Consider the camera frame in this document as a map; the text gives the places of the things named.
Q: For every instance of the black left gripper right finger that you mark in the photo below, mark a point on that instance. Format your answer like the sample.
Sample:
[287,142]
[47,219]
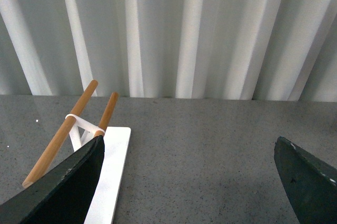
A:
[309,182]

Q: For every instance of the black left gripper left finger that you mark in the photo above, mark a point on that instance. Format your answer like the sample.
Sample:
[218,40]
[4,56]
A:
[64,194]

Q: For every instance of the left wooden rod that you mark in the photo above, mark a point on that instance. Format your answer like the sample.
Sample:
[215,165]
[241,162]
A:
[49,154]

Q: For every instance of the wooden rod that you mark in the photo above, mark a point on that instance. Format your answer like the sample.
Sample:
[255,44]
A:
[49,154]
[106,117]

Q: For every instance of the white rack base board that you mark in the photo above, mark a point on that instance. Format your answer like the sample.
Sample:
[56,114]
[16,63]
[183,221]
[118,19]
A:
[104,201]

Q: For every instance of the right wooden rod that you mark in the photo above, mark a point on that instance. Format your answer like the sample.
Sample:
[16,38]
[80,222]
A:
[106,117]

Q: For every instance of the white pleated curtain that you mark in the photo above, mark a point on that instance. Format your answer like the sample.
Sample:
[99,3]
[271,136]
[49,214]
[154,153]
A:
[228,49]

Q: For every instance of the white rack bracket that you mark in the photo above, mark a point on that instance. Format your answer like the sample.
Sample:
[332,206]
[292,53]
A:
[82,132]

